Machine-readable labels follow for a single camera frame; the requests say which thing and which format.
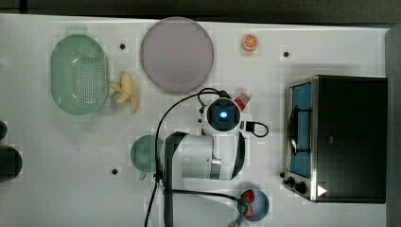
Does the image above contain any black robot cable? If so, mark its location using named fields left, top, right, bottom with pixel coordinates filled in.
left=143, top=87, right=270, bottom=227

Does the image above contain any orange slice toy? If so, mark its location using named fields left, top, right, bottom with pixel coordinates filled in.
left=241, top=34, right=259, bottom=52

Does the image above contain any blue cup with toys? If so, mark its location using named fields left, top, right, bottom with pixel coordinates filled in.
left=237, top=188, right=270, bottom=221

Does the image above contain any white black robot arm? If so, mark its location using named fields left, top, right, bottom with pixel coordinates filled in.
left=162, top=97, right=253, bottom=227

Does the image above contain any black robot base cylinder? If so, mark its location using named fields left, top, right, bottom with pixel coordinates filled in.
left=0, top=121, right=8, bottom=140

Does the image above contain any green perforated colander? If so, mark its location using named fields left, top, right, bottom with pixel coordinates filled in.
left=50, top=26, right=110, bottom=115

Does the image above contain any yellow toy banana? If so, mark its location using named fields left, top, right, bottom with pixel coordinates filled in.
left=110, top=72, right=137, bottom=114

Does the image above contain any green mug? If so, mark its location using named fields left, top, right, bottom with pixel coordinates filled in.
left=131, top=135, right=164, bottom=181

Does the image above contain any round lilac plate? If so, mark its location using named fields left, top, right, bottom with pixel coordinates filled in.
left=140, top=17, right=215, bottom=94

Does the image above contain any red ketchup bottle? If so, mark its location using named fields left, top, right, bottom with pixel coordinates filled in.
left=235, top=93, right=252, bottom=111

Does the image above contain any black toaster oven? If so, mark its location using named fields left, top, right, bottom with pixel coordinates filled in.
left=280, top=75, right=388, bottom=204

